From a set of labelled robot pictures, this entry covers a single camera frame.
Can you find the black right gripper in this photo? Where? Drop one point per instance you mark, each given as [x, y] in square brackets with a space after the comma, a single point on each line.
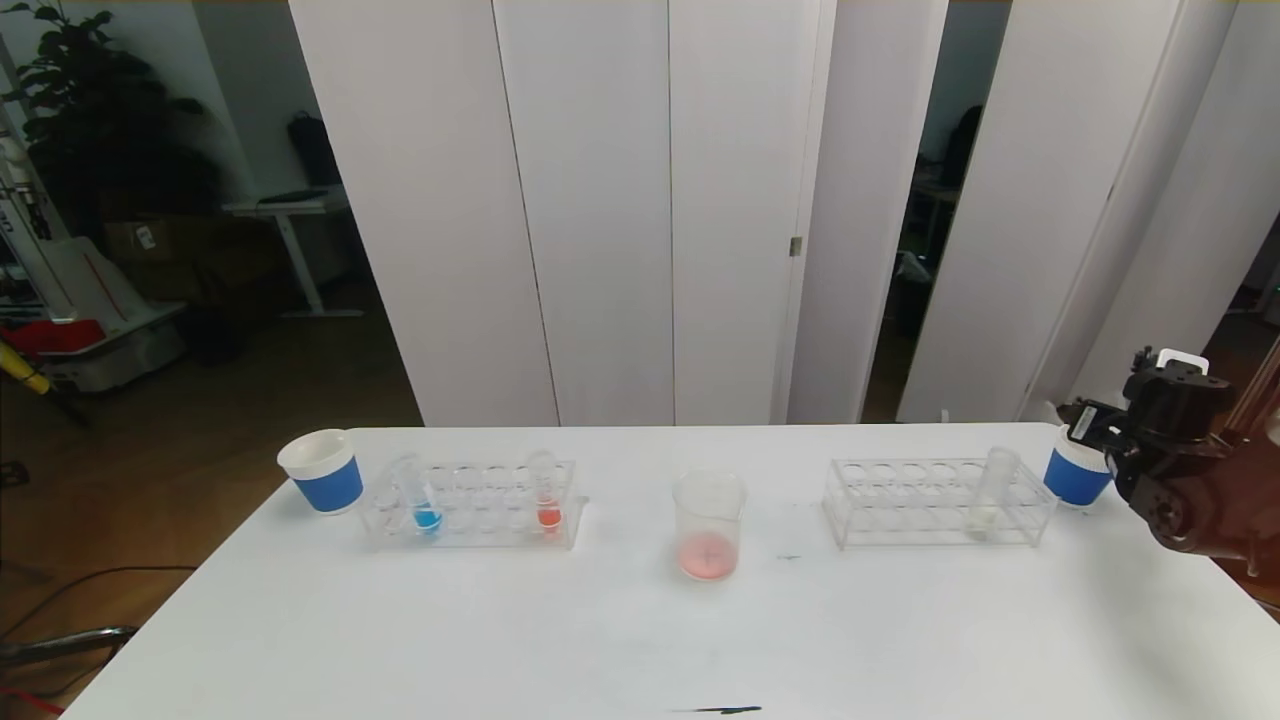
[1082, 424]

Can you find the test tube with blue pigment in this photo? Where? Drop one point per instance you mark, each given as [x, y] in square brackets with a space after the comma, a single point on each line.
[428, 518]

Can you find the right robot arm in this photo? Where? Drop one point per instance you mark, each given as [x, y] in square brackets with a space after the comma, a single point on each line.
[1210, 500]

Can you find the test tube with pale pigment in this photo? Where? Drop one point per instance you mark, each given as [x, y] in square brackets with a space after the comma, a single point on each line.
[985, 518]

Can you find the clear acrylic test tube rack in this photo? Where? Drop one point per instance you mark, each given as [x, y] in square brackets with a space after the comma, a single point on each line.
[500, 500]
[920, 500]

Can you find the clear glass beaker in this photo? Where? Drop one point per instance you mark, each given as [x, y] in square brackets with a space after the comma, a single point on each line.
[708, 555]

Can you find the test tube with red pigment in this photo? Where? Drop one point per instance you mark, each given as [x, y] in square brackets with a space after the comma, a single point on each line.
[549, 517]

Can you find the white partition foot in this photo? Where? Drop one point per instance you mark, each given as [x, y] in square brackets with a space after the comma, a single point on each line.
[1040, 415]

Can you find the blue white paper cup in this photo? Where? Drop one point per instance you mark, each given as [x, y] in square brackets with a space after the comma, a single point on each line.
[330, 485]
[1075, 485]

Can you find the black backpack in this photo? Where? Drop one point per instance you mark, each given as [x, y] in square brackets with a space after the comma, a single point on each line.
[315, 150]

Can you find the white standing desk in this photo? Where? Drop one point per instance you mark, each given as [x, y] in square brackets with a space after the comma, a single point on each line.
[290, 208]

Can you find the brown cardboard box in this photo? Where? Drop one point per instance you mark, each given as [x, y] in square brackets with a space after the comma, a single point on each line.
[150, 250]

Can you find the white grey machine base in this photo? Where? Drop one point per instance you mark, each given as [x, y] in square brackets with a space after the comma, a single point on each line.
[100, 290]

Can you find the dark green potted plant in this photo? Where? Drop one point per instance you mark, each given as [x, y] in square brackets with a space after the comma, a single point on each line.
[110, 130]

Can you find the metal chair leg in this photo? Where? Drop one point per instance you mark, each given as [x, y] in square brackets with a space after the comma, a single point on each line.
[60, 648]

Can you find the yellow black tool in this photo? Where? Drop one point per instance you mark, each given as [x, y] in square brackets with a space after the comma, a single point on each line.
[20, 368]

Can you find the red floor tape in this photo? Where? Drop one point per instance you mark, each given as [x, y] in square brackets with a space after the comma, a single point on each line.
[25, 698]

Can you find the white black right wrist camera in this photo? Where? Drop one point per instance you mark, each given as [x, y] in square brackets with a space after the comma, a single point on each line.
[1180, 400]

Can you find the brown frame stand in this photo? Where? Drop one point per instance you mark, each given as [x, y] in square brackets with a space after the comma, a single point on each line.
[1266, 370]

